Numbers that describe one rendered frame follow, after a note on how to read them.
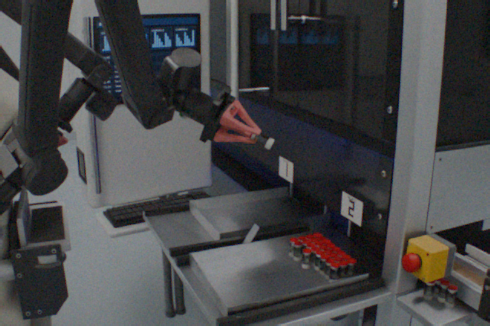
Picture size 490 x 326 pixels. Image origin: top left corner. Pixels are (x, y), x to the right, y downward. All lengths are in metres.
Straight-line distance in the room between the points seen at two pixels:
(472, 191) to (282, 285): 0.49
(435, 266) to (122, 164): 1.17
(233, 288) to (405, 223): 0.40
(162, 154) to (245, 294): 0.88
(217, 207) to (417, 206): 0.72
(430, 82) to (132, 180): 1.18
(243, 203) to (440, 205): 0.71
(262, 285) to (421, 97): 0.54
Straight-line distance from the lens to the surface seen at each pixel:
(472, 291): 1.12
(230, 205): 1.59
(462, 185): 1.16
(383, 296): 1.15
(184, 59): 0.93
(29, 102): 0.75
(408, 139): 1.03
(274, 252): 1.29
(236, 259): 1.25
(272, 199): 1.64
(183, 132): 1.87
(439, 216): 1.14
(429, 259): 1.02
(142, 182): 1.86
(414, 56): 1.00
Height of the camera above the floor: 1.47
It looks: 17 degrees down
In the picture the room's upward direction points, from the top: straight up
